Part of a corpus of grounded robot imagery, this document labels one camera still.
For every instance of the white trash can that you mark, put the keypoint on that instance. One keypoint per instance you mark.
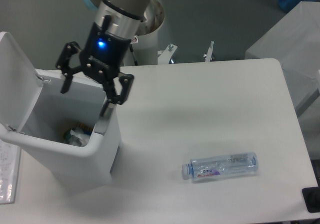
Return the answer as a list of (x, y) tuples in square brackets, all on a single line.
[(53, 114)]

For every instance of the grey covered box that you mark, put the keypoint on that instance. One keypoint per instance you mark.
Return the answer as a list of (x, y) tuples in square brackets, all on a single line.
[(294, 42)]

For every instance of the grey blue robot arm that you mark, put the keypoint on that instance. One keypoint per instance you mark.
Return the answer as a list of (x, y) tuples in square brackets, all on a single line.
[(118, 17)]

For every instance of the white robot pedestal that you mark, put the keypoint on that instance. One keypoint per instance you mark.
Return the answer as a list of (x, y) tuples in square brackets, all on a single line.
[(145, 50)]

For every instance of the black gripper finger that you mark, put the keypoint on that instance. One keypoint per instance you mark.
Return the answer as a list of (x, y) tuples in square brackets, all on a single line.
[(112, 97), (62, 64)]

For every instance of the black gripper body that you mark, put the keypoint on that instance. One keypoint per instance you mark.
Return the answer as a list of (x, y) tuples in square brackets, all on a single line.
[(102, 55)]

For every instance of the laminated paper sheet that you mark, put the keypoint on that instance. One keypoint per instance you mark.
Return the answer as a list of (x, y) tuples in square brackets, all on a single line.
[(9, 170)]

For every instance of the black device at edge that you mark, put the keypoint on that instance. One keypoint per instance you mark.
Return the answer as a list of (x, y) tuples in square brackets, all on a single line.
[(311, 197)]

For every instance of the clear plastic wrapper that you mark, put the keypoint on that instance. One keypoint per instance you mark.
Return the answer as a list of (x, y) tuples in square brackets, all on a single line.
[(78, 138)]

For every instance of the white trash can lid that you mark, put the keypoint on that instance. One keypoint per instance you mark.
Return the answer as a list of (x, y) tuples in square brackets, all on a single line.
[(20, 84)]

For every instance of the trash pile inside can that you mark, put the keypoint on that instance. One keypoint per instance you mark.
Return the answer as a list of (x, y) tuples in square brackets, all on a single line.
[(79, 127)]

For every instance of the clear plastic water bottle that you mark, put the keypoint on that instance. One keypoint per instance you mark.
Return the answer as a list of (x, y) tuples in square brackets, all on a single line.
[(220, 167)]

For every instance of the white clamp bracket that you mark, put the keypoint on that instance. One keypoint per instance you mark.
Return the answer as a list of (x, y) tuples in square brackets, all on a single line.
[(167, 56)]

